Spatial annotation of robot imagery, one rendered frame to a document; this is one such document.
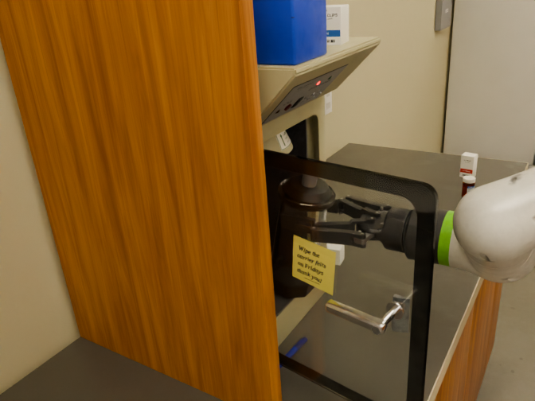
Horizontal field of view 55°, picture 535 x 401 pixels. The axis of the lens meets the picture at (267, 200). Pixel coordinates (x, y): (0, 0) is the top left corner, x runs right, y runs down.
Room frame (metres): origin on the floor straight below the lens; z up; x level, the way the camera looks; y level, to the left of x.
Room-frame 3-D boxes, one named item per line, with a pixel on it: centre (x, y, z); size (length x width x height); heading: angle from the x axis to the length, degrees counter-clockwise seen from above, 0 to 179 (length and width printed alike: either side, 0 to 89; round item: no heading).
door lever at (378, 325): (0.57, -0.12, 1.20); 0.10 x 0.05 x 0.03; 48
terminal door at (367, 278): (0.64, -0.08, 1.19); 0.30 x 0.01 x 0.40; 48
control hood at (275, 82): (0.84, -0.09, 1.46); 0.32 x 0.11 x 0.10; 146
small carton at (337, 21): (0.90, -0.13, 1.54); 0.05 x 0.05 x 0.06; 65
